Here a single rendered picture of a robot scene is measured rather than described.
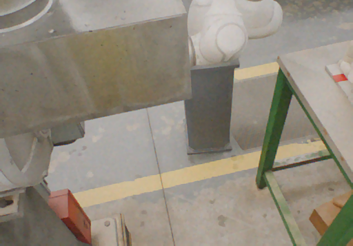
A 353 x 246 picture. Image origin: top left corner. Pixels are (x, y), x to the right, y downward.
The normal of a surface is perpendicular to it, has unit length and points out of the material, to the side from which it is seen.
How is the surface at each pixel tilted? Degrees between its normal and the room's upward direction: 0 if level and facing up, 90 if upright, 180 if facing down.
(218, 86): 90
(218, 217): 0
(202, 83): 90
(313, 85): 0
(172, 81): 90
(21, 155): 83
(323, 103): 0
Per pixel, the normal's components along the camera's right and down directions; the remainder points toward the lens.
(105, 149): -0.07, -0.64
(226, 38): 0.11, 0.25
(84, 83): 0.22, 0.74
